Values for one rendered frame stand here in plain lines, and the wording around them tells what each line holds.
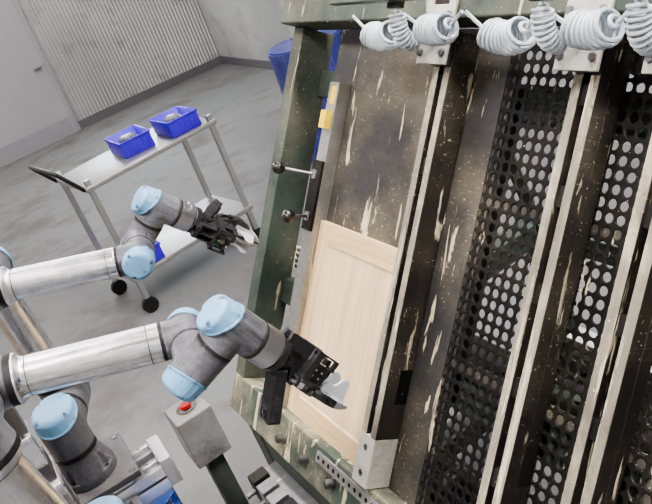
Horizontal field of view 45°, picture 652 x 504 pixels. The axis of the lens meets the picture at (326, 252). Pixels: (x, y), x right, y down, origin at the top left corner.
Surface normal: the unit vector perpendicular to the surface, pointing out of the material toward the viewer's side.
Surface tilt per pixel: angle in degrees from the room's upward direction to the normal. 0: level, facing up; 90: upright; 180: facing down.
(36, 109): 90
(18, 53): 90
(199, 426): 90
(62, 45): 90
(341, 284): 56
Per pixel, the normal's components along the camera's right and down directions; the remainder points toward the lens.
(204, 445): 0.51, 0.23
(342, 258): -0.84, -0.07
